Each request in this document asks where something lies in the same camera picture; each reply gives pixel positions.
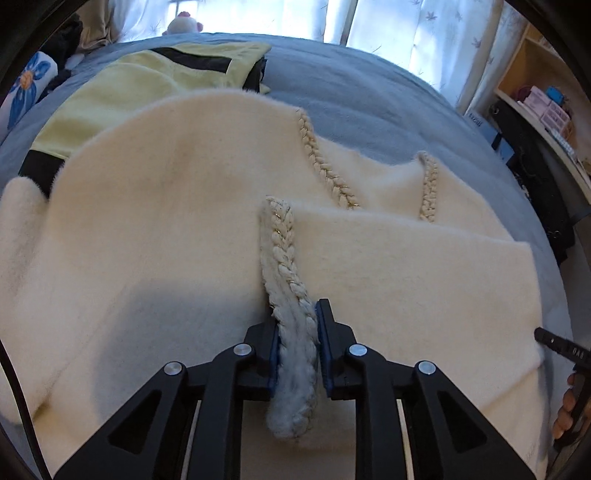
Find white blue-flower pillow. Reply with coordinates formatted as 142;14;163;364
0;51;58;139

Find black bag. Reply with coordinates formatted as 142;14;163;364
489;99;575;264

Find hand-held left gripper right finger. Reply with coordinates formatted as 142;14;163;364
315;299;539;480

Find wooden shelf unit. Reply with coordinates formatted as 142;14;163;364
492;23;591;195

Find yellow and black garment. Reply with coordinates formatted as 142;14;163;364
18;41;273;195

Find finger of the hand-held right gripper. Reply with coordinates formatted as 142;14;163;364
534;327;591;366

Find white leaf-print curtain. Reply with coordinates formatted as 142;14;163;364
106;0;527;112

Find person's right hand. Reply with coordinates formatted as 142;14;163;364
552;373;579;440

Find dark clothes pile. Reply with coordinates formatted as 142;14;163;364
39;18;85;88

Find cream fuzzy braided-trim coat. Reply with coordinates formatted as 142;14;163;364
0;90;548;480

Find white plush toy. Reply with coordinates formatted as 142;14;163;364
163;11;204;37

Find black cable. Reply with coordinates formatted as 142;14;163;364
0;342;51;480

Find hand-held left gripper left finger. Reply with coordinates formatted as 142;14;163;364
54;322;282;480

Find grey-blue plush bed blanket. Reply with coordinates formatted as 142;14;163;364
0;31;575;480

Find blue and white box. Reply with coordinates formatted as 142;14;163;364
464;108;515;162

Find pink storage boxes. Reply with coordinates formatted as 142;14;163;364
526;85;575;139

